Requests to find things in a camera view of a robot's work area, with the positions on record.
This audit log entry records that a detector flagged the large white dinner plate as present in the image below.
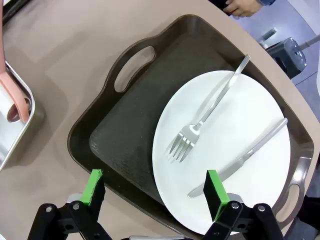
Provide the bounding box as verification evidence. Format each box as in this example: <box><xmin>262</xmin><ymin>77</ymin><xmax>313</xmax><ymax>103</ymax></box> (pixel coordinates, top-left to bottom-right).
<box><xmin>151</xmin><ymin>70</ymin><xmax>292</xmax><ymax>236</ymax></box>

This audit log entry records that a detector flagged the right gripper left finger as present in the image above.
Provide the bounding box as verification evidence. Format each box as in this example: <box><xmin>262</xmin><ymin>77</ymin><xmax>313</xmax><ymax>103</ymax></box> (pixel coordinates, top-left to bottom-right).
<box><xmin>27</xmin><ymin>168</ymin><xmax>113</xmax><ymax>240</ymax></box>

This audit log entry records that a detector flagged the pink handled lint roller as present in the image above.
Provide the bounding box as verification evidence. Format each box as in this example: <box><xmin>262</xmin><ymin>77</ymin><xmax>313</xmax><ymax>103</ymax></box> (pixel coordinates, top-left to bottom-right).
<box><xmin>0</xmin><ymin>0</ymin><xmax>32</xmax><ymax>123</ymax></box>

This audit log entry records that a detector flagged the rectangular stainless steel tray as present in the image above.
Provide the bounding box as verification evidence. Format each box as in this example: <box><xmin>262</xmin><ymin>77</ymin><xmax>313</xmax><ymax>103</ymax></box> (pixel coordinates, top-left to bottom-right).
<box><xmin>0</xmin><ymin>59</ymin><xmax>46</xmax><ymax>172</ymax></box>

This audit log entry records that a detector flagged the dark brown serving tray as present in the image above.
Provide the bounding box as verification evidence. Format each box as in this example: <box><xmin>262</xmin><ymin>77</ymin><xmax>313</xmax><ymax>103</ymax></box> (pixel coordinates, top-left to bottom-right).
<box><xmin>66</xmin><ymin>14</ymin><xmax>315</xmax><ymax>231</ymax></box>

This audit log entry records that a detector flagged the person's left hand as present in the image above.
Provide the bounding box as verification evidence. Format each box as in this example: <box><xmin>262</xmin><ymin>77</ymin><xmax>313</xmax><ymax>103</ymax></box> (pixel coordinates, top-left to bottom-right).
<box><xmin>223</xmin><ymin>0</ymin><xmax>262</xmax><ymax>18</ymax></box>

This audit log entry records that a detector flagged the silver metal fork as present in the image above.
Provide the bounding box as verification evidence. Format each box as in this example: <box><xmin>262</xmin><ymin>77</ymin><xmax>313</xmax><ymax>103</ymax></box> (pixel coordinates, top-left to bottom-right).
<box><xmin>164</xmin><ymin>54</ymin><xmax>251</xmax><ymax>165</ymax></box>

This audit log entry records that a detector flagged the silver metal table knife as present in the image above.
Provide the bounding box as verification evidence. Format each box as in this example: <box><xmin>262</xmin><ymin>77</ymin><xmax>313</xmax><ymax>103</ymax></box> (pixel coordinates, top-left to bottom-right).
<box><xmin>187</xmin><ymin>117</ymin><xmax>289</xmax><ymax>199</ymax></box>

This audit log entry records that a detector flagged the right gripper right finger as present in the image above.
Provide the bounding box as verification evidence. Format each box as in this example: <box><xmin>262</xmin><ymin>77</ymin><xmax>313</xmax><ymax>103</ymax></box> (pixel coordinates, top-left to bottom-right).
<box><xmin>202</xmin><ymin>169</ymin><xmax>286</xmax><ymax>240</ymax></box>

